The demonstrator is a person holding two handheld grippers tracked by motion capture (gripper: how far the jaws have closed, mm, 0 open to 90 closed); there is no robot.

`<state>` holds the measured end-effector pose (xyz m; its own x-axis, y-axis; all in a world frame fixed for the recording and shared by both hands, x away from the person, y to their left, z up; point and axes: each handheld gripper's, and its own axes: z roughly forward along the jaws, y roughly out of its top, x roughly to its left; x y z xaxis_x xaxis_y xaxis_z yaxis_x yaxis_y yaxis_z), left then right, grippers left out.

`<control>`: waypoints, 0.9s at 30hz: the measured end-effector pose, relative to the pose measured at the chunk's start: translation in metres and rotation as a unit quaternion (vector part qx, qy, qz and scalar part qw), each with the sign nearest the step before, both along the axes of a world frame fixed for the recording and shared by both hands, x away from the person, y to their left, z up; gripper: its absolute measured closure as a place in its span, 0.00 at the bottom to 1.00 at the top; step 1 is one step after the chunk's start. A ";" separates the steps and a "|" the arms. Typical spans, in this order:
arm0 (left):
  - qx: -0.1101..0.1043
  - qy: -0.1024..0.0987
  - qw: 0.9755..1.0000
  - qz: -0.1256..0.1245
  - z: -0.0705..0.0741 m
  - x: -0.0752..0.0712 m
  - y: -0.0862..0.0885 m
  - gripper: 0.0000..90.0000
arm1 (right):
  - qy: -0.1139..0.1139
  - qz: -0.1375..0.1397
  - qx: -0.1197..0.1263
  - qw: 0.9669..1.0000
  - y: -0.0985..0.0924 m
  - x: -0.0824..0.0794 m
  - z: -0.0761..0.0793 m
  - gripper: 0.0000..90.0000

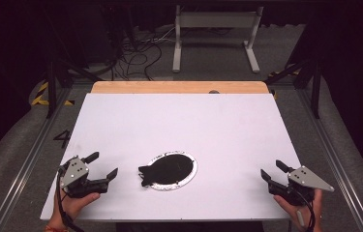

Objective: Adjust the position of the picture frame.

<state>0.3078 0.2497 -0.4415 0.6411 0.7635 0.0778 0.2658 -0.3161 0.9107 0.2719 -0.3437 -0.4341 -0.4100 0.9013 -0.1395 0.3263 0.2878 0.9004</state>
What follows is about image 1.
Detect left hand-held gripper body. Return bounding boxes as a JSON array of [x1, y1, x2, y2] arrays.
[[57, 155, 109, 199]]

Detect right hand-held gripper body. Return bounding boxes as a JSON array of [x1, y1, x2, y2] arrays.
[[267, 165, 335, 207]]

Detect person's left hand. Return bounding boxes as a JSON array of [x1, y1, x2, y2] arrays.
[[52, 188, 102, 227]]

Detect person's right hand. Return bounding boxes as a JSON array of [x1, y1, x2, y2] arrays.
[[273, 188, 323, 232]]

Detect black metal stand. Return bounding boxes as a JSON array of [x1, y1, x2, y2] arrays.
[[264, 18, 324, 120], [45, 9, 104, 120]]

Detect yellow and black floor tape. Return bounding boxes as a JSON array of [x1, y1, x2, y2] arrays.
[[266, 68, 300, 101], [31, 80, 76, 106]]

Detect white board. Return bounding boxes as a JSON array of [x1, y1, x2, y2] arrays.
[[39, 93, 322, 222]]

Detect wooden table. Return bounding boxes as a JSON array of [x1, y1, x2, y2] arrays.
[[90, 80, 270, 95]]

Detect right hand-held gripper cable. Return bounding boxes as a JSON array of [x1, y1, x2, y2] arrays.
[[289, 187, 317, 232]]

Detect aluminium floor rail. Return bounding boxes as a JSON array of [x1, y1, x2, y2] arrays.
[[0, 86, 73, 232], [297, 88, 363, 232]]

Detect bundle of floor cables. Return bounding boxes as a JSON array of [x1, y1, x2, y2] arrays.
[[109, 27, 177, 81]]

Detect grey metal table frame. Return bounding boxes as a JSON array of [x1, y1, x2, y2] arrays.
[[171, 4, 265, 74]]

